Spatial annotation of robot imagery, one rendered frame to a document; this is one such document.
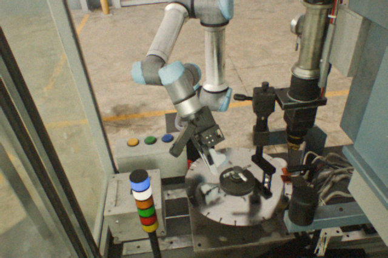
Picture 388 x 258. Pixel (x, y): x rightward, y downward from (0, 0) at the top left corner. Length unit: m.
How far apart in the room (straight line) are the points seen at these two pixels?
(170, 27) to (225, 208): 0.65
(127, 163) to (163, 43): 0.48
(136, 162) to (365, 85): 0.85
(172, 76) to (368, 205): 0.56
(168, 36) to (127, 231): 0.68
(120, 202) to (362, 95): 0.75
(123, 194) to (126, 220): 0.09
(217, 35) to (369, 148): 0.88
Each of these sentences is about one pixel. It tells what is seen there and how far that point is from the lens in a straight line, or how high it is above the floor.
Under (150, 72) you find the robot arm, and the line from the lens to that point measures 1.02.
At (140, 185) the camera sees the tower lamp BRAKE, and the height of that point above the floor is 1.15.
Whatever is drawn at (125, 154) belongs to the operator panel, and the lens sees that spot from 1.23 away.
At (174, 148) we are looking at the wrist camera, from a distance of 0.91.
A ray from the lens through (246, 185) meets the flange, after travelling 0.97.
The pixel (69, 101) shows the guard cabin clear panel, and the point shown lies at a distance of 0.95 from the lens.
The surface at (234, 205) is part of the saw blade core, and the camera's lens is 0.94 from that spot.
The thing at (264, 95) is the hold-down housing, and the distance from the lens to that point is 0.83.
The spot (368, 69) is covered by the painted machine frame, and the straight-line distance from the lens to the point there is 0.70.
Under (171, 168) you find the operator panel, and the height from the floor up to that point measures 0.80.
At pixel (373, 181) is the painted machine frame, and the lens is 0.52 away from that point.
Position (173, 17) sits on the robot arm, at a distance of 1.20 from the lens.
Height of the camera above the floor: 1.67
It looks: 37 degrees down
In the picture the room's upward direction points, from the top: 5 degrees counter-clockwise
